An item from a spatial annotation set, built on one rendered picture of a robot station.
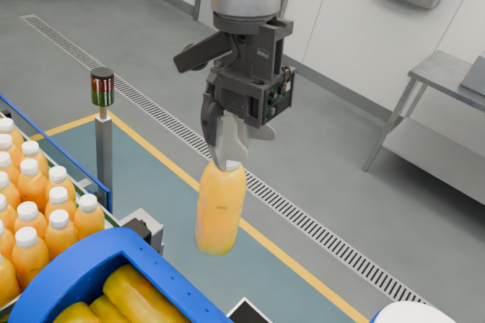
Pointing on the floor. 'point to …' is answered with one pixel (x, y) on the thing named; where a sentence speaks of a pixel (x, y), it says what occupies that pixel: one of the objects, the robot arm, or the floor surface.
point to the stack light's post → (105, 153)
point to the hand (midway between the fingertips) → (229, 153)
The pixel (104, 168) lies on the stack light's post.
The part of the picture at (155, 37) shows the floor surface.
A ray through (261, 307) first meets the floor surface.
